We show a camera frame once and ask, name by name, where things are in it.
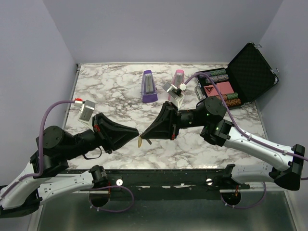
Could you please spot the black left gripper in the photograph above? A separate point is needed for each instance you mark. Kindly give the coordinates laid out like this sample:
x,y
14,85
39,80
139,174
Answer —
x,y
113,134

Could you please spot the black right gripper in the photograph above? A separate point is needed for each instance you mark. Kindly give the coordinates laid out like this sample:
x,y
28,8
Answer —
x,y
166,126

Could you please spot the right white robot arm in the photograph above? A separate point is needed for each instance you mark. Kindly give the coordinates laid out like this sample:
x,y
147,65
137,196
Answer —
x,y
282,164

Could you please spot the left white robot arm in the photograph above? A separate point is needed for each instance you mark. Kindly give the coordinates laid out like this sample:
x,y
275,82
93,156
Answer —
x,y
56,147

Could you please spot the purple metronome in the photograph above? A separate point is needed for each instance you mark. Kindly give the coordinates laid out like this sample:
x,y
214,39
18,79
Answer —
x,y
148,88

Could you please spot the pink metronome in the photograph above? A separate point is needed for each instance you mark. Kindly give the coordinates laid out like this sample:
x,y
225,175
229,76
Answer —
x,y
178,78

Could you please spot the red-backed card deck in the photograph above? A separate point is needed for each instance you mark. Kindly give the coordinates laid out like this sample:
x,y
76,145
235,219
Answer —
x,y
210,91

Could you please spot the pink card deck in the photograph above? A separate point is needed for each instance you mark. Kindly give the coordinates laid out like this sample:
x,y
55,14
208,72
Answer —
x,y
225,87

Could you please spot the black poker chip case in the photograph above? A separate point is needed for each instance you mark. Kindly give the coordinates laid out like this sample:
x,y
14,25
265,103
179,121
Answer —
x,y
249,74

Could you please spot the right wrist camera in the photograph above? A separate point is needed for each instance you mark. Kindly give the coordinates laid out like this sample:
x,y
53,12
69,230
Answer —
x,y
176,93

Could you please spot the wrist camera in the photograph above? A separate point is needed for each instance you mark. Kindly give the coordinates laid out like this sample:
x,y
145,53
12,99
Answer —
x,y
85,113
176,93

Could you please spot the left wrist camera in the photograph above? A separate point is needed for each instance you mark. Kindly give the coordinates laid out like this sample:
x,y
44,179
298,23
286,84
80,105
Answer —
x,y
85,113

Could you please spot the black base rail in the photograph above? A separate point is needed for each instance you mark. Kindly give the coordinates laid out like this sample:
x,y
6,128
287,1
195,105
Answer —
x,y
162,184

